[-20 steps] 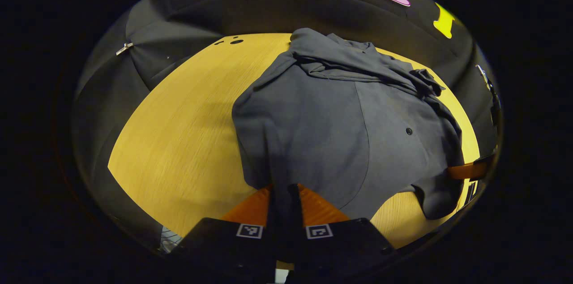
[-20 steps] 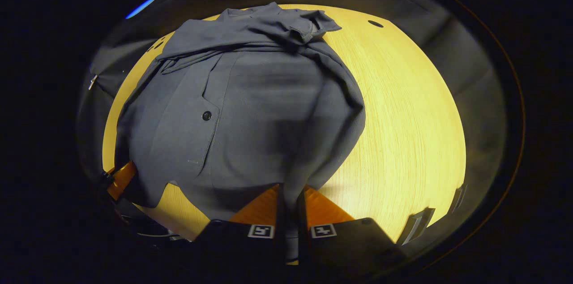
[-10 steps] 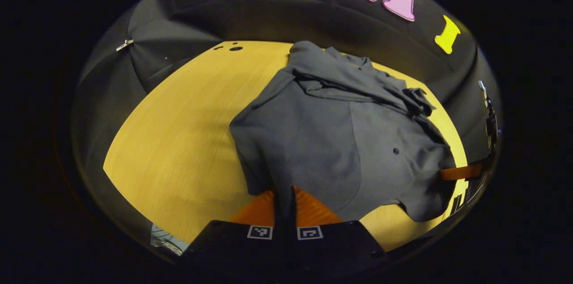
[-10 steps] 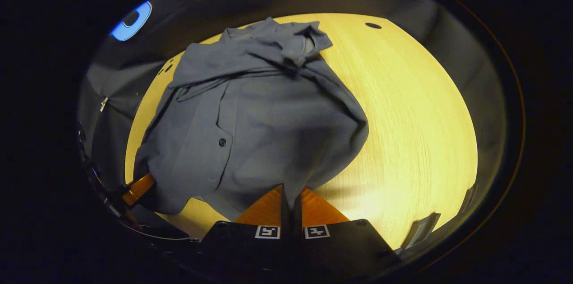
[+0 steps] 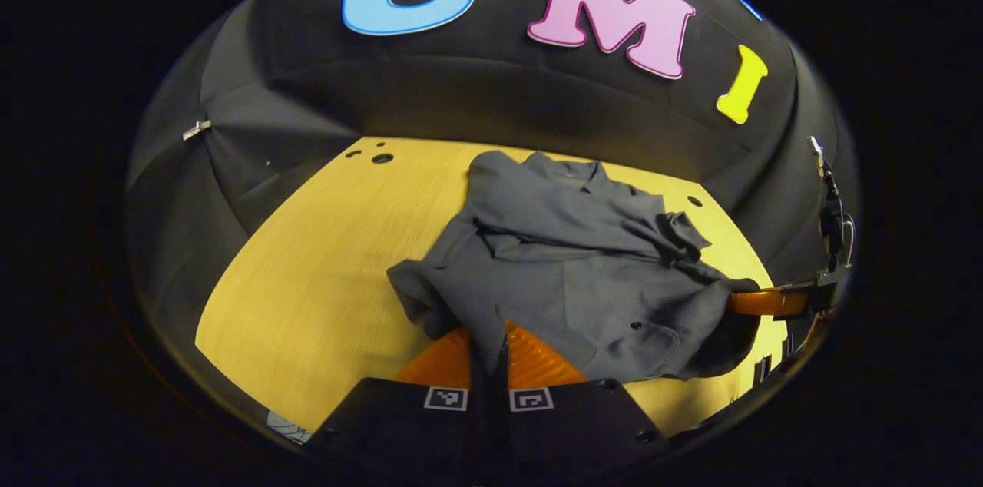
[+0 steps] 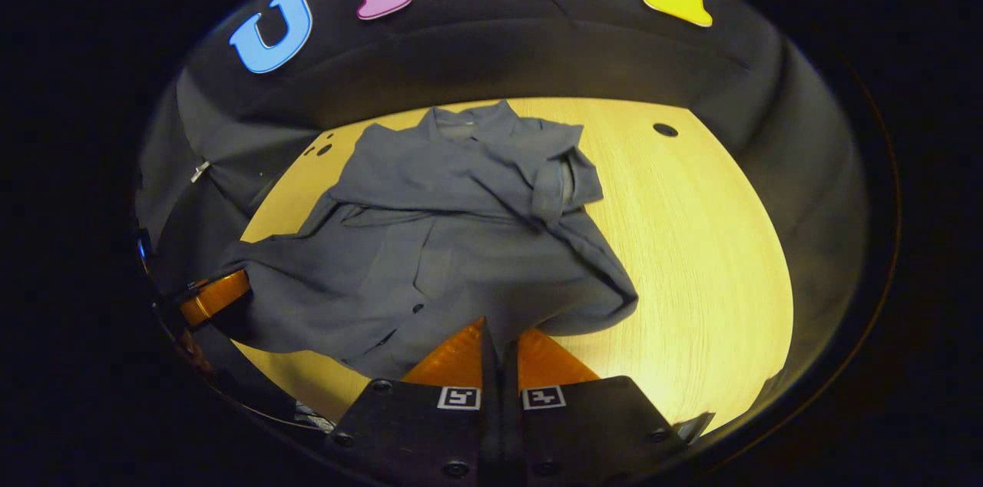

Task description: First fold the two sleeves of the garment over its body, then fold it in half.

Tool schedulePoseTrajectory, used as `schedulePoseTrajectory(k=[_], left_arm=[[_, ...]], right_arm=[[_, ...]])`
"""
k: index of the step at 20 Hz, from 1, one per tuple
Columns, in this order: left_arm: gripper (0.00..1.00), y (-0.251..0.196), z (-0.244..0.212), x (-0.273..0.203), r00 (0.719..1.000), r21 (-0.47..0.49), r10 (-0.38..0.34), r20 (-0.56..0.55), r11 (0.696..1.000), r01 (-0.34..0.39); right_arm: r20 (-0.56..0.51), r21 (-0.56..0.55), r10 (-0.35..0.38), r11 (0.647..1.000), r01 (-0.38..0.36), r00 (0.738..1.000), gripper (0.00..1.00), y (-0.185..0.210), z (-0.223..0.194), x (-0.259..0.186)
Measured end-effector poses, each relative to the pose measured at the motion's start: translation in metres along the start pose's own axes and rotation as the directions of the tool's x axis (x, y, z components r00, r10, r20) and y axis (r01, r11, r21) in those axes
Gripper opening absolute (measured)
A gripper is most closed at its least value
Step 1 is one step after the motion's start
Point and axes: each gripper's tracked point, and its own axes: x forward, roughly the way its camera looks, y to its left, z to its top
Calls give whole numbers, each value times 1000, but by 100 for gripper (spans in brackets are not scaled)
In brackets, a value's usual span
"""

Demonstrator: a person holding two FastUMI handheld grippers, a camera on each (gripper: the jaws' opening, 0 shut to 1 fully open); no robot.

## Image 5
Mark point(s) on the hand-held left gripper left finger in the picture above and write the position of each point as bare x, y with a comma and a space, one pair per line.
476, 410

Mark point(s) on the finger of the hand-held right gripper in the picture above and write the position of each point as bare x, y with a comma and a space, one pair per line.
768, 301

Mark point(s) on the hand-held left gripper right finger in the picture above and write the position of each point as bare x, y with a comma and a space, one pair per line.
503, 425

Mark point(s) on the grey long-sleeved shirt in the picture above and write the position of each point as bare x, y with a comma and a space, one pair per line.
568, 272

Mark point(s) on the black backdrop cloth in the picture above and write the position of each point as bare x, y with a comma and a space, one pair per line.
491, 103

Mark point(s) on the silver metal clip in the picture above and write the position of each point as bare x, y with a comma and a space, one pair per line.
196, 129

